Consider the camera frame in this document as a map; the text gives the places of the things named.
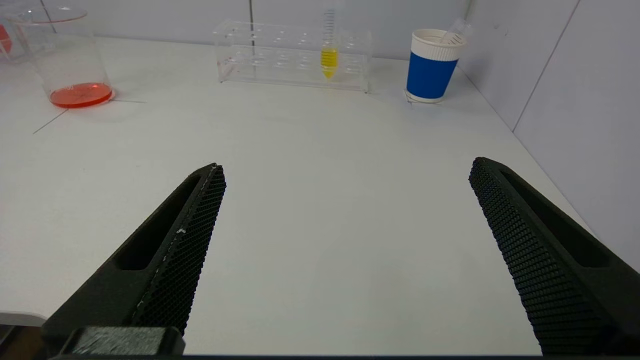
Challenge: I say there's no clear glass beaker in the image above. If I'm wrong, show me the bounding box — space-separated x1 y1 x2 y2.
2 5 116 109

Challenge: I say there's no test tube with yellow pigment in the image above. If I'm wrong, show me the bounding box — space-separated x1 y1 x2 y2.
320 2 341 80

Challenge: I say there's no clear acrylic test tube rack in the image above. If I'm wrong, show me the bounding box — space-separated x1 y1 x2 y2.
0 15 36 65
212 19 373 94

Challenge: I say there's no blue white paper cup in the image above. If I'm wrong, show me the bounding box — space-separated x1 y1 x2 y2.
405 28 467 104

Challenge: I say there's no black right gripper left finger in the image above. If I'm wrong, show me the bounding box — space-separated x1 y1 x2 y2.
41 163 227 357

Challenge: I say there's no test tube with red pigment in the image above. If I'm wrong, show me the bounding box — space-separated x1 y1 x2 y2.
440 18 473 46

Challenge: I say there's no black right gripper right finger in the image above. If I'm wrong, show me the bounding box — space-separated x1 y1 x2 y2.
468 157 640 356

